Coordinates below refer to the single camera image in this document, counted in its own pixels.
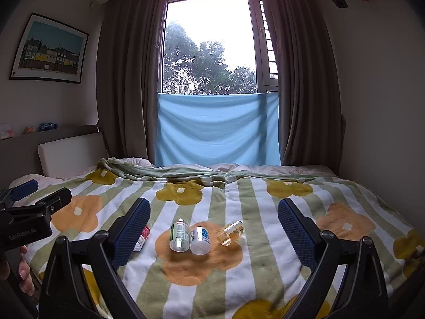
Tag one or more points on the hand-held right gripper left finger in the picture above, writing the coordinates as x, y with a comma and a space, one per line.
132, 231

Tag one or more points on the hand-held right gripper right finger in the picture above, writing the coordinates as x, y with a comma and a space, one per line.
296, 232

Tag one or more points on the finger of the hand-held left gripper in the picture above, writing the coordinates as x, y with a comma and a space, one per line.
23, 186
54, 199

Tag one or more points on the person's left hand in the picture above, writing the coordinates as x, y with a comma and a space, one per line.
26, 272

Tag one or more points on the red and white small bottle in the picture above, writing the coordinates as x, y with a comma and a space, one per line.
143, 237

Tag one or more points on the brown bed headboard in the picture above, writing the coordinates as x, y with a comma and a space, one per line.
20, 153

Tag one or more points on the green label clear bottle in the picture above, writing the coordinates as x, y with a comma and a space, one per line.
179, 236

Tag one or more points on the white headboard cushion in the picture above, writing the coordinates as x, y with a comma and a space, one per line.
71, 154

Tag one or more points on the small orange box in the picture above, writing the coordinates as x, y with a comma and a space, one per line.
29, 130

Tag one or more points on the pink and white packet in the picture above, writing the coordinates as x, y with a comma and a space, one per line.
6, 132

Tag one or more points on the blue toy on headboard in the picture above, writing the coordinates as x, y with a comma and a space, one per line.
48, 126

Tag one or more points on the amber glass bottle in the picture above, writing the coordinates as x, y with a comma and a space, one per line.
230, 232

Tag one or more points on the white bottle with blue label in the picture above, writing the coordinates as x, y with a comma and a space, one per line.
200, 241

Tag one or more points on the floral striped blanket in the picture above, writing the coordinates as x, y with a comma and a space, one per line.
232, 279

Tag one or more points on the white quilt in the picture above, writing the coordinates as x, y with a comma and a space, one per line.
229, 166

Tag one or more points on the light blue cloth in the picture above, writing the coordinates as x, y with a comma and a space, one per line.
215, 129

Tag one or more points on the framed house picture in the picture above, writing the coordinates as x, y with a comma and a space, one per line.
49, 49

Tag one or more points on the brown curtain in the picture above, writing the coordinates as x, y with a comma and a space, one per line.
129, 79
308, 83

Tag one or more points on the window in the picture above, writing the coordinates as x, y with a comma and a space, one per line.
209, 40

